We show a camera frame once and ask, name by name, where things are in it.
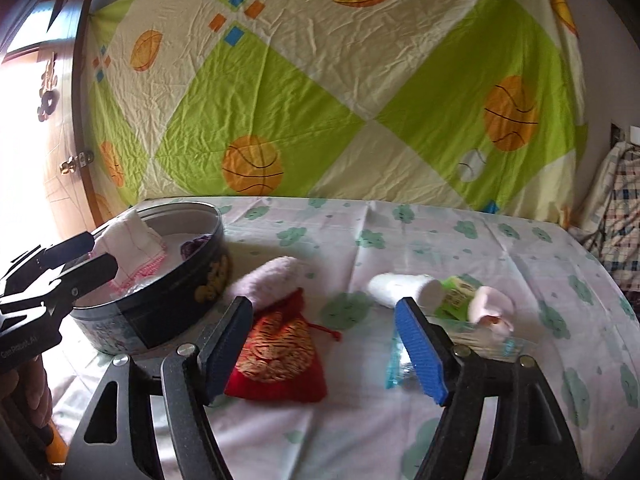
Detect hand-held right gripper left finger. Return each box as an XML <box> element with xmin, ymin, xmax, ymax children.
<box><xmin>62</xmin><ymin>296</ymin><xmax>254</xmax><ymax>480</ymax></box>

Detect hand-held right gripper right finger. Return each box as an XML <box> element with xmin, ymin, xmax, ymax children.
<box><xmin>394</xmin><ymin>296</ymin><xmax>586</xmax><ymax>480</ymax></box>

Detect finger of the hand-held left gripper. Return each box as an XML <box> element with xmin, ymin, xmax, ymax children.
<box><xmin>35</xmin><ymin>230</ymin><xmax>99</xmax><ymax>268</ymax></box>
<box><xmin>46</xmin><ymin>252</ymin><xmax>121</xmax><ymax>303</ymax></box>

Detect red embroidered pouch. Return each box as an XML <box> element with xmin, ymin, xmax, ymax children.
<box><xmin>224</xmin><ymin>287</ymin><xmax>343</xmax><ymax>403</ymax></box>

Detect clear plastic wrapper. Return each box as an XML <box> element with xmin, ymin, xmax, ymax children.
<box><xmin>385</xmin><ymin>317</ymin><xmax>538</xmax><ymax>391</ymax></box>

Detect white towel with pink edge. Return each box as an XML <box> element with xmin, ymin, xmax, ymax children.
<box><xmin>92</xmin><ymin>208</ymin><xmax>168</xmax><ymax>292</ymax></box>

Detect round metal tin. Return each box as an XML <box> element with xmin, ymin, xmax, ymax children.
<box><xmin>67</xmin><ymin>201</ymin><xmax>233</xmax><ymax>356</ymax></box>

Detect green tissue pack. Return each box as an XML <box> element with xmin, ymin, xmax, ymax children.
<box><xmin>435</xmin><ymin>275</ymin><xmax>481</xmax><ymax>321</ymax></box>

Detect pink fluffy ball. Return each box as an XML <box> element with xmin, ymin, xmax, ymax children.
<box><xmin>227</xmin><ymin>256</ymin><xmax>306</xmax><ymax>311</ymax></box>

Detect pink cloth pouch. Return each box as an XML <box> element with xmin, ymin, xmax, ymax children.
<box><xmin>467</xmin><ymin>286</ymin><xmax>516</xmax><ymax>333</ymax></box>

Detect cloud print tablecloth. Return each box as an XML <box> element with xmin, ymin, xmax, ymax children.
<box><xmin>50</xmin><ymin>196</ymin><xmax>640</xmax><ymax>480</ymax></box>

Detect wooden door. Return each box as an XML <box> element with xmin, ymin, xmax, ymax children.
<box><xmin>0</xmin><ymin>0</ymin><xmax>103</xmax><ymax>241</ymax></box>

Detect wooden door ornament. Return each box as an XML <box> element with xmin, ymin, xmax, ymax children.
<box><xmin>36</xmin><ymin>60</ymin><xmax>62</xmax><ymax>122</ymax></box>

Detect plaid storage bag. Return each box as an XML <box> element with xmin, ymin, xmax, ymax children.
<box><xmin>570</xmin><ymin>142</ymin><xmax>640</xmax><ymax>286</ymax></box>

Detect green basketball print sheet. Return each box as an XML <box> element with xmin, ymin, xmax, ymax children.
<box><xmin>82</xmin><ymin>0</ymin><xmax>588</xmax><ymax>226</ymax></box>

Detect brass door handle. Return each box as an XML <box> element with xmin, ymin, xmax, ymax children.
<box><xmin>60</xmin><ymin>149</ymin><xmax>95</xmax><ymax>175</ymax></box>

